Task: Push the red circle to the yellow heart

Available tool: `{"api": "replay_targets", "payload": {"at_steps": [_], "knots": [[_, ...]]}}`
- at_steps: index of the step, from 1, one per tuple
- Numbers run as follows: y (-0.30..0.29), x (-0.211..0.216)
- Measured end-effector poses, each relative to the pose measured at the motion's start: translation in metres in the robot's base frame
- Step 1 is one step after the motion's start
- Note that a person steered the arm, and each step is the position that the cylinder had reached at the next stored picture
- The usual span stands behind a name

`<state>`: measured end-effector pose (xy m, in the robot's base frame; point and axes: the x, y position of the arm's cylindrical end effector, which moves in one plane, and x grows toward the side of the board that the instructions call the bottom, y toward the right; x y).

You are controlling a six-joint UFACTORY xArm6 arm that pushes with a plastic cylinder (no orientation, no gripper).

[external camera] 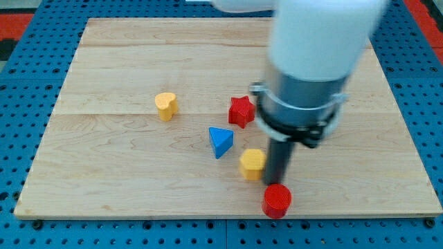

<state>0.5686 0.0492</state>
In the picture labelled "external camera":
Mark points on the blue triangle block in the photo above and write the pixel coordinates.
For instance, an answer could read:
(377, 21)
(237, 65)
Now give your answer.
(221, 140)

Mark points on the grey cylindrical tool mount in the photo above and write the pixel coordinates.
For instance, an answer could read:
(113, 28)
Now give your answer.
(291, 110)

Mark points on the red star block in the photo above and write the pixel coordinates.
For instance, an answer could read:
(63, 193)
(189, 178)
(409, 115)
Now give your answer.
(241, 111)

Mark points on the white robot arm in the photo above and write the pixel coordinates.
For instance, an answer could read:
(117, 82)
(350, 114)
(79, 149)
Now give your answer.
(314, 46)

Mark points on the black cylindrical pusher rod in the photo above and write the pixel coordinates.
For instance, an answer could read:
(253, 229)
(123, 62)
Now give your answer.
(277, 160)

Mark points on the yellow heart block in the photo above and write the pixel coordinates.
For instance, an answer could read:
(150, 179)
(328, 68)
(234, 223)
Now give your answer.
(167, 105)

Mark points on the red circle block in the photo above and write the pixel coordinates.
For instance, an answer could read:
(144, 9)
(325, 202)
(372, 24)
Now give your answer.
(276, 201)

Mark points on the yellow hexagon block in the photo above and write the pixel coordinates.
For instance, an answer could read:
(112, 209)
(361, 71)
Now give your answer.
(251, 164)

